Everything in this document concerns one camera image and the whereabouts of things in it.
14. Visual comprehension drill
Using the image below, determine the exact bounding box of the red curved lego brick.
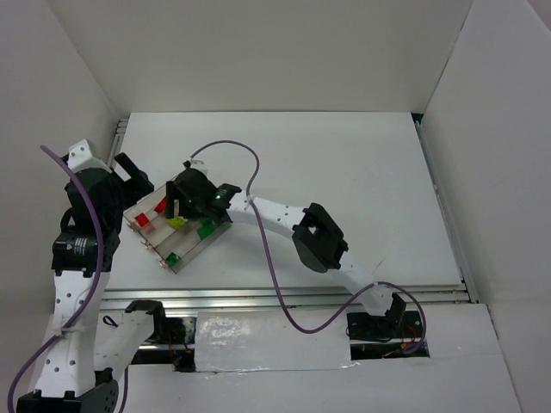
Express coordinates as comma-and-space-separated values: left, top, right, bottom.
154, 197, 167, 214

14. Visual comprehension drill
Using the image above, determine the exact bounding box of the lime yellow long lego brick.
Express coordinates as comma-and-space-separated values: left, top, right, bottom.
166, 217, 188, 231

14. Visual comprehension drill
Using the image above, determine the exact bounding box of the red square lego brick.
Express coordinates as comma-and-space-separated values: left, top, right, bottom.
134, 213, 152, 228

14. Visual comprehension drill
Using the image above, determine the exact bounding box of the green square lego brick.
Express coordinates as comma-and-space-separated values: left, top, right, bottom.
197, 225, 215, 240

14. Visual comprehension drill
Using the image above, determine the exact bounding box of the green hollow lego brick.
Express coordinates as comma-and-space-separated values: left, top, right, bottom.
164, 252, 181, 267

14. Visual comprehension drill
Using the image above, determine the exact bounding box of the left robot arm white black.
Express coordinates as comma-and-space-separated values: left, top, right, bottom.
7, 139, 166, 412

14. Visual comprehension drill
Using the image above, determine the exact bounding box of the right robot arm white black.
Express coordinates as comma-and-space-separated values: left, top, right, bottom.
165, 167, 406, 334

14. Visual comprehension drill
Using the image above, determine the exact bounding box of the clear bin near compartment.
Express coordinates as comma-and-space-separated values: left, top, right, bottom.
154, 219, 230, 274

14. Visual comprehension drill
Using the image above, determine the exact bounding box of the white tape cover panel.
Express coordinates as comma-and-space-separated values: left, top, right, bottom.
195, 311, 352, 373

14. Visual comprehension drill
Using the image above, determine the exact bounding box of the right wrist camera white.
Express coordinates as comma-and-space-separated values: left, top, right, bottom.
183, 159, 208, 175

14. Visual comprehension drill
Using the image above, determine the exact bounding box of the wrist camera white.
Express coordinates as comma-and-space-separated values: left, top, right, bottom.
66, 139, 109, 174
183, 159, 208, 175

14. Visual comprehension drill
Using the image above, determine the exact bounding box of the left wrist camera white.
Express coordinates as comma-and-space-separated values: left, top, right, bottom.
66, 139, 109, 174

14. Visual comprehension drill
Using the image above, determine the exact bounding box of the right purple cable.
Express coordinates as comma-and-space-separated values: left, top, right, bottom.
189, 139, 427, 354

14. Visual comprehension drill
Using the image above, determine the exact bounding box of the aluminium rail frame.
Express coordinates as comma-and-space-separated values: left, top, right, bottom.
102, 112, 470, 313

